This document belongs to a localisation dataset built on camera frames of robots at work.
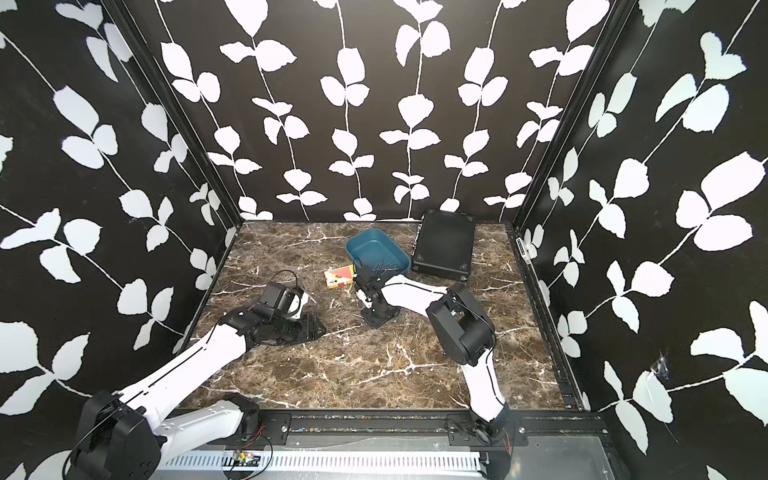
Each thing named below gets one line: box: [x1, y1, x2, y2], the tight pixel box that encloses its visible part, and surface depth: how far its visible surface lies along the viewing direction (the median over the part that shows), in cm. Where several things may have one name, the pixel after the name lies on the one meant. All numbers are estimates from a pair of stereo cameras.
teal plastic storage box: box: [346, 228, 411, 278], surface depth 112 cm
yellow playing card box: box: [324, 264, 354, 289], surface depth 104 cm
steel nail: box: [372, 261, 397, 276], surface depth 109 cm
